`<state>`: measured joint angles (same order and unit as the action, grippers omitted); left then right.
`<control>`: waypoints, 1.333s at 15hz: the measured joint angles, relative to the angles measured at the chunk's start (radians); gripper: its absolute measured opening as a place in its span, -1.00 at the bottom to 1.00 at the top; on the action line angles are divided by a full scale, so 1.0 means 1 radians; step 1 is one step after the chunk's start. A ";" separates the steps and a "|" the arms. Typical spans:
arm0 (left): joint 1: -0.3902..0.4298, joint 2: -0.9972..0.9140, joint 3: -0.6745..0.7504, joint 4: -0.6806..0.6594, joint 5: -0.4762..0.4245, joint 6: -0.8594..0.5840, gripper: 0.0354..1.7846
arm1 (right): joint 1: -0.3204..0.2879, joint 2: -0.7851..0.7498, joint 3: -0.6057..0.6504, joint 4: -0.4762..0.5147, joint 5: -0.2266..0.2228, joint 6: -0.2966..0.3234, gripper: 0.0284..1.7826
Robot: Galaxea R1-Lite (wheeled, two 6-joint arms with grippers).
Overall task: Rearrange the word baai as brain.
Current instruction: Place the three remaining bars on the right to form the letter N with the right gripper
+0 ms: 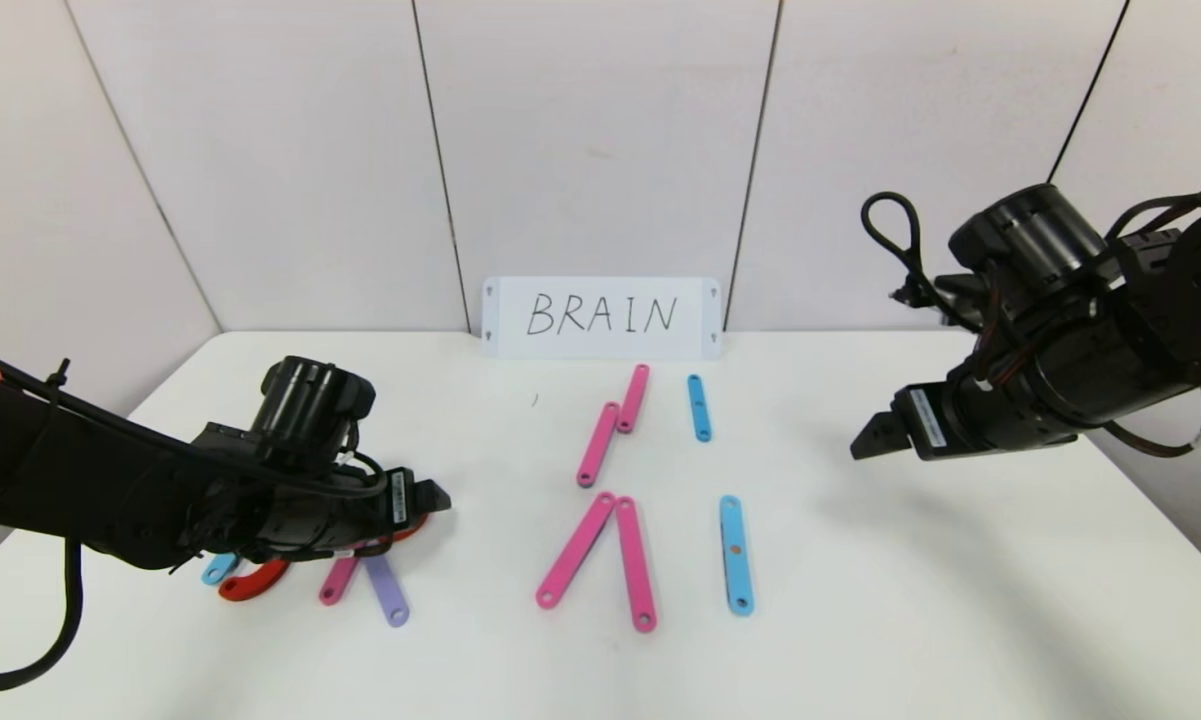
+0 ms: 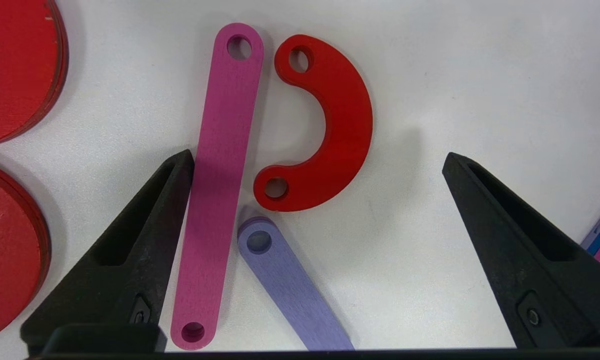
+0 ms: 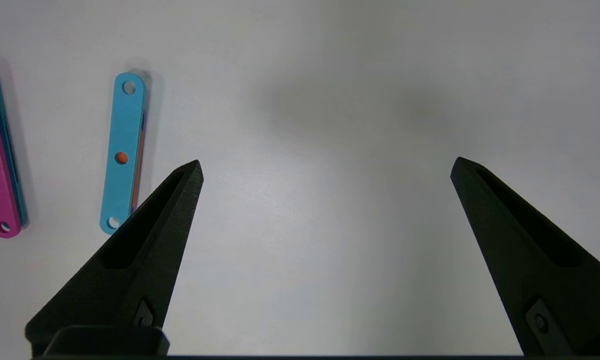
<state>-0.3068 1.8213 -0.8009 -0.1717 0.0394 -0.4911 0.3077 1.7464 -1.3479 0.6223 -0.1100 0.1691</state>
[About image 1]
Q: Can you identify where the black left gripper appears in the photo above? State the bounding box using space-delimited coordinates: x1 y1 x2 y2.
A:
269 466 452 554

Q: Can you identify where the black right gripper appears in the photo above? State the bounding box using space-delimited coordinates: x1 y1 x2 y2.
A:
849 369 1039 462

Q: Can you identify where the short purple bar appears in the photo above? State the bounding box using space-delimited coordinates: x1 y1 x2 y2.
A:
363 555 412 629

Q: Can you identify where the long pink bar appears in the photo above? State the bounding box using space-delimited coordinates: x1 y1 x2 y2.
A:
575 401 622 489
318 555 362 608
535 491 618 610
615 496 658 634

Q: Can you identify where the short blue bar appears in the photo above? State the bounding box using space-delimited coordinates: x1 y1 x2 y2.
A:
686 374 713 443

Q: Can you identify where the white BRAIN sign card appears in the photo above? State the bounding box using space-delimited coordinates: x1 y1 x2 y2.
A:
481 277 723 360

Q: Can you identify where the large red curved piece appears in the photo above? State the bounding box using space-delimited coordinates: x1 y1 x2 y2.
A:
217 560 292 603

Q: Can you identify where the blue bar with orange dot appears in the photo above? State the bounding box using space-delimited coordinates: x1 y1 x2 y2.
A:
719 495 757 618

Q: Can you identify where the medium pink bar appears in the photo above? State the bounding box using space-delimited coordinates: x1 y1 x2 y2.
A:
616 364 651 435

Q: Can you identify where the black looped right arm cable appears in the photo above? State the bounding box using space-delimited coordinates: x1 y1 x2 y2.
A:
860 192 966 316

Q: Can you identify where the black curved right arm cable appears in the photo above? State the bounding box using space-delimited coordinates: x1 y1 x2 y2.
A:
1100 383 1201 459

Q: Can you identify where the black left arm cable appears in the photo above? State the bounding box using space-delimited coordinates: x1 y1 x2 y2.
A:
0 540 84 695

